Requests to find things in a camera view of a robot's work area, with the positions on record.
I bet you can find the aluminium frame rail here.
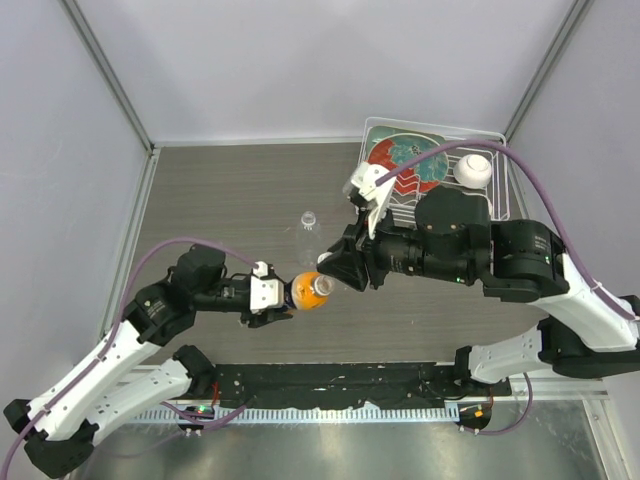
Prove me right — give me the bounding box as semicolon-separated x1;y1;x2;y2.
509;376;608;401

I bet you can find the clear empty plastic bottle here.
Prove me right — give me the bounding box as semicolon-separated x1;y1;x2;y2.
296;211;321;267

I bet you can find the upper white bowl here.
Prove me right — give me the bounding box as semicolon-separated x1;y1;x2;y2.
453;154;493;189

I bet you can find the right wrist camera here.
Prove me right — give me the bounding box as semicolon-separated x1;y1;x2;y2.
343;162;395;240

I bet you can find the white wire dish rack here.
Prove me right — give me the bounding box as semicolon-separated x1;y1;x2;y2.
359;117;510;226

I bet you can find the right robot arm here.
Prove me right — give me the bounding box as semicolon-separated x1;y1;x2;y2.
317;187;639;395

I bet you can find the white bottle cap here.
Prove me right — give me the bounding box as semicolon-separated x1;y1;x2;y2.
317;252;331;264

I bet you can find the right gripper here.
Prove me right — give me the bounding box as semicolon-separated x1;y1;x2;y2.
319;202;474;292

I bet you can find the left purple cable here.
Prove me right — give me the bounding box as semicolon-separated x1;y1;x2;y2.
0;237;261;480

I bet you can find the red and teal plate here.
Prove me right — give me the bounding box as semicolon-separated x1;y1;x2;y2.
365;126;449;197

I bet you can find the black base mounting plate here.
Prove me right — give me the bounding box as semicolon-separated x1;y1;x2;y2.
154;362;511;411

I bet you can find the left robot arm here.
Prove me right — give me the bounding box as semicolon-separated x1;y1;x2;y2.
1;239;290;479

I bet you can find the slotted cable duct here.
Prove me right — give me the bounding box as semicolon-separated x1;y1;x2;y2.
130;402;459;426

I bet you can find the orange juice bottle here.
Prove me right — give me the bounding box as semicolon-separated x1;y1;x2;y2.
284;272;335;310

